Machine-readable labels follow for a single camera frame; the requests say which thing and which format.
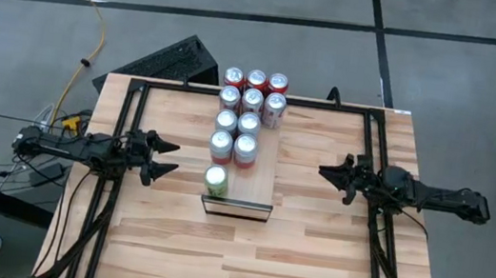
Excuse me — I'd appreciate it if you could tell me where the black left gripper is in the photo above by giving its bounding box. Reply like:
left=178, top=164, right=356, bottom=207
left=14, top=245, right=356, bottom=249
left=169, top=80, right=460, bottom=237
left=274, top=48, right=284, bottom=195
left=116, top=126, right=185, bottom=192

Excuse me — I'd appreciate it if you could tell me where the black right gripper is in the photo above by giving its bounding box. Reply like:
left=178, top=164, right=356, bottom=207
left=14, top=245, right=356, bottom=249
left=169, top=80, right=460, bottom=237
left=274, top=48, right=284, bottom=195
left=314, top=148, right=396, bottom=212

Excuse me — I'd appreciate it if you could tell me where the green beverage can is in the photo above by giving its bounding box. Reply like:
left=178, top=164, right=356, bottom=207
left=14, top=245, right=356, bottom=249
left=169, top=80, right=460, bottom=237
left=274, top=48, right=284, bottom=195
left=200, top=162, right=232, bottom=201

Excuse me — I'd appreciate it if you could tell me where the pink Spindrift can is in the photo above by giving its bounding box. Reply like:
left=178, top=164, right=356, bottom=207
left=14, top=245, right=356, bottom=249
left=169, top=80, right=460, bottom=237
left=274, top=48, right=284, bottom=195
left=206, top=128, right=236, bottom=168

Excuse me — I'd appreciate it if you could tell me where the orange Spindrift grapefruit can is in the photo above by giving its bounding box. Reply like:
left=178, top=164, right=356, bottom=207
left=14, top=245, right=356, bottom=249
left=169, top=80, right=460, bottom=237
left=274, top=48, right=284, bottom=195
left=212, top=107, right=240, bottom=134

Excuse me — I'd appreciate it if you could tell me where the silver diet cola can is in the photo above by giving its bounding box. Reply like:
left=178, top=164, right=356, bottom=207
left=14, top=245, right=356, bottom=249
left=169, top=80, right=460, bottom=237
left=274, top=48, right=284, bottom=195
left=216, top=84, right=244, bottom=113
left=239, top=87, right=267, bottom=116
left=259, top=90, right=290, bottom=132

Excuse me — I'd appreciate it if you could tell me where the red soda can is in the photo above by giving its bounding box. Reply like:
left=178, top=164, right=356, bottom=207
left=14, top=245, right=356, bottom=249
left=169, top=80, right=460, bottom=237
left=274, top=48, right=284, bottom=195
left=221, top=65, right=248, bottom=90
left=243, top=67, right=270, bottom=93

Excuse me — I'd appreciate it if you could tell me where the orange-red Fanta strawberry can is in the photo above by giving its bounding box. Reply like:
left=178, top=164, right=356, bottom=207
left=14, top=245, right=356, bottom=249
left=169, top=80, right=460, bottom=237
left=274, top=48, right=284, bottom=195
left=265, top=70, right=291, bottom=98

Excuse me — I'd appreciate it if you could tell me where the black hook clamp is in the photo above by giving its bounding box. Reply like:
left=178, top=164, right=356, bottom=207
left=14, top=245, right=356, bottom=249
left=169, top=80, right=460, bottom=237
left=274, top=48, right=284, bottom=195
left=326, top=86, right=345, bottom=108

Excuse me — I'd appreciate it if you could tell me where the black computer tower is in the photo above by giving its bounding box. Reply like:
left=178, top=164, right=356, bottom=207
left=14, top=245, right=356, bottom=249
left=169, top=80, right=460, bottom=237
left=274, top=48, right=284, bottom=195
left=90, top=22, right=226, bottom=109

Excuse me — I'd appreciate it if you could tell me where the white power strip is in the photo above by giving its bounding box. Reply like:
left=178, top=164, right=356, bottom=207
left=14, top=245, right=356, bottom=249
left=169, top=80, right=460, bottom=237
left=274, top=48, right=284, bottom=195
left=30, top=99, right=62, bottom=134

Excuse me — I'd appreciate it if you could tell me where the wooden shelf with black frame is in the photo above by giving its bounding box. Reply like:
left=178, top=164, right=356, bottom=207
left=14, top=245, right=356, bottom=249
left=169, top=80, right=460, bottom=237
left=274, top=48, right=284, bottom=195
left=198, top=84, right=289, bottom=225

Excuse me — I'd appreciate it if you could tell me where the yellow power cable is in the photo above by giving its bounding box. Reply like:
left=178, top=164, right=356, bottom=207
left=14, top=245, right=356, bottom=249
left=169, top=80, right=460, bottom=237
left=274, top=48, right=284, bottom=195
left=30, top=0, right=111, bottom=137

